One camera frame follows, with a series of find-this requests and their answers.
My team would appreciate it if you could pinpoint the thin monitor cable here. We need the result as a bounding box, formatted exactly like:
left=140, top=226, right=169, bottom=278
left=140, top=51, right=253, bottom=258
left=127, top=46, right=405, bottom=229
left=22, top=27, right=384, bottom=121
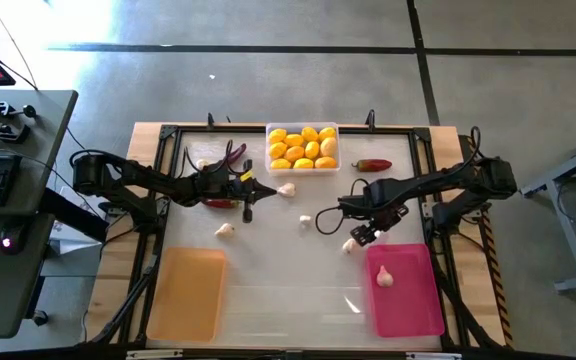
left=0, top=0, right=39, bottom=91

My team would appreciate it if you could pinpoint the orange plastic bin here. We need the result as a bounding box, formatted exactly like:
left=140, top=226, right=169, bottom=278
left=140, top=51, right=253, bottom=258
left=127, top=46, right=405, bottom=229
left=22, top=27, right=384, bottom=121
left=146, top=246, right=228, bottom=344

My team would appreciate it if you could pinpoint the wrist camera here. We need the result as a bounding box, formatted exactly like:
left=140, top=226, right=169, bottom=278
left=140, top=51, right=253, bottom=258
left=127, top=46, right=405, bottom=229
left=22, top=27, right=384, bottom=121
left=206, top=167, right=234, bottom=190
left=337, top=194, right=369, bottom=216

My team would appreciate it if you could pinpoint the red and green pepper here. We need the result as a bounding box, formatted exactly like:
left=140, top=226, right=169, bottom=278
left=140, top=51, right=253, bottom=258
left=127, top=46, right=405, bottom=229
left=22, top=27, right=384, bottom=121
left=351, top=158, right=393, bottom=173
left=201, top=198, right=242, bottom=210

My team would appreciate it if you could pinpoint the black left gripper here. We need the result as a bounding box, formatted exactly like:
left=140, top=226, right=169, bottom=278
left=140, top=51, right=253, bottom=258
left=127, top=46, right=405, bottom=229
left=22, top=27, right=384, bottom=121
left=212, top=159, right=278, bottom=224

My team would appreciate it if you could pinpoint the dark red chili pepper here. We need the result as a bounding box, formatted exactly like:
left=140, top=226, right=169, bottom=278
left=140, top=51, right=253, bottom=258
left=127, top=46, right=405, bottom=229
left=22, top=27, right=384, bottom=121
left=225, top=143, right=248, bottom=164

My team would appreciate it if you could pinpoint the black computer mouse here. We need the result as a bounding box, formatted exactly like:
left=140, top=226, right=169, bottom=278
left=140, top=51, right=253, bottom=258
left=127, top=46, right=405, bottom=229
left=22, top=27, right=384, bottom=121
left=0, top=224, right=30, bottom=256

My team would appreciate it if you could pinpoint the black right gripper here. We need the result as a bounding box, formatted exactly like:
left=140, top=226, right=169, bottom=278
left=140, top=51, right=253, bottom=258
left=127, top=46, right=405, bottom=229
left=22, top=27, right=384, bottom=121
left=350, top=200, right=410, bottom=249

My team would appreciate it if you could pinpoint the clear plastic bin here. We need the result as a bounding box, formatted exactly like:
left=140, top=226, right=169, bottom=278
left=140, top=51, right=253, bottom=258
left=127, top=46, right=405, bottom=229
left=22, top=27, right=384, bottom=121
left=265, top=121, right=342, bottom=176

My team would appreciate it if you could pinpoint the pink plastic bin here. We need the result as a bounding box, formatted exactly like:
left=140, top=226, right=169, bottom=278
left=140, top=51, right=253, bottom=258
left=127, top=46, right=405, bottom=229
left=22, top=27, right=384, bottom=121
left=365, top=243, right=446, bottom=339

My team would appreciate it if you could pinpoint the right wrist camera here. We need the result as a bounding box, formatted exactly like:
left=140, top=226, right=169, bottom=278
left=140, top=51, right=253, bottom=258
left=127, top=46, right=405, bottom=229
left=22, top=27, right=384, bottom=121
left=337, top=194, right=369, bottom=216

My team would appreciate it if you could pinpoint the black metal table frame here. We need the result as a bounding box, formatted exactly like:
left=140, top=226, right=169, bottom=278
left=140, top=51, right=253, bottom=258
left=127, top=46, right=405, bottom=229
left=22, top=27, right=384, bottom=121
left=117, top=122, right=469, bottom=351

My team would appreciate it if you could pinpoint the white label strip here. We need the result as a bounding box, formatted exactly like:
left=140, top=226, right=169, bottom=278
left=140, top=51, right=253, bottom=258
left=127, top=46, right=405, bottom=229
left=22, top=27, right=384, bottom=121
left=126, top=349, right=184, bottom=360
left=406, top=352, right=463, bottom=360

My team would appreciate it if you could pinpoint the black camera cable loop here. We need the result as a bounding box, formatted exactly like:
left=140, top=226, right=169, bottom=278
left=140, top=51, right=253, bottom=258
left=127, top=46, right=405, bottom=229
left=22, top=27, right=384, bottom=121
left=315, top=205, right=354, bottom=236

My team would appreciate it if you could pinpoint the yellow black hazard tape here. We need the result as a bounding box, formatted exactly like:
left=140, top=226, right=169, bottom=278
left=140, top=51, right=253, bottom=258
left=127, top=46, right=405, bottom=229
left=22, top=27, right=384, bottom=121
left=480, top=209, right=515, bottom=347

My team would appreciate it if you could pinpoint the dark grey desk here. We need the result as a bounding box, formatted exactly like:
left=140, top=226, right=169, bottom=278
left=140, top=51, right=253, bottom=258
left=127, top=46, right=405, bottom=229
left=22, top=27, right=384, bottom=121
left=0, top=89, right=79, bottom=340

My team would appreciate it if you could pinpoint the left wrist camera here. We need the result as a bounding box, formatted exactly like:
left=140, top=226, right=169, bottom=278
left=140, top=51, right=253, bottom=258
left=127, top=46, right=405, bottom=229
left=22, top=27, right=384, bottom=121
left=206, top=167, right=234, bottom=190

